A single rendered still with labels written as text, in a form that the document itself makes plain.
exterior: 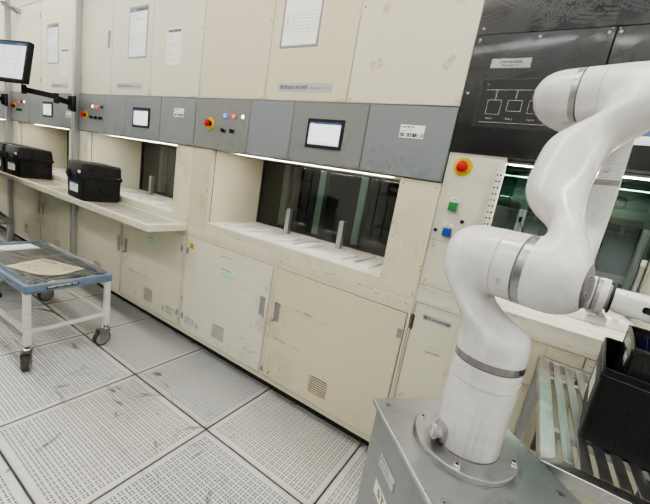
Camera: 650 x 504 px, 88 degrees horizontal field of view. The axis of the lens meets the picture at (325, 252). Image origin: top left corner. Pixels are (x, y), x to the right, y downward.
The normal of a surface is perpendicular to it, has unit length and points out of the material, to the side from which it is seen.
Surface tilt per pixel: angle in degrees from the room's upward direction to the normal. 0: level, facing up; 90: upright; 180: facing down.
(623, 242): 90
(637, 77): 63
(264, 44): 90
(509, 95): 90
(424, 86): 90
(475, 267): 101
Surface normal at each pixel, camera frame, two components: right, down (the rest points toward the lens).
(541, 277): -0.69, -0.03
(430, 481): 0.17, -0.97
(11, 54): -0.25, 0.01
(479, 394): -0.52, 0.09
